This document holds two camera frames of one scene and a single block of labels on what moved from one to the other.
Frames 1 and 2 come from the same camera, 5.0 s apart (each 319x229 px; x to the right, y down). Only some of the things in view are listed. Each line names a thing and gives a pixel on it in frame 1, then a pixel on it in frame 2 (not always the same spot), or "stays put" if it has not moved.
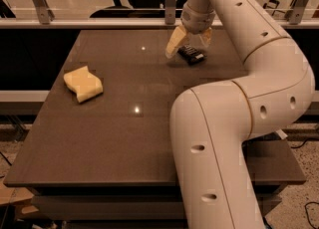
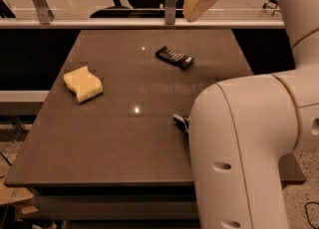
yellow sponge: (84, 84) stays put
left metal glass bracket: (44, 12) stays put
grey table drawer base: (122, 207) stays put
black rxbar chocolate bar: (191, 55) to (174, 57)
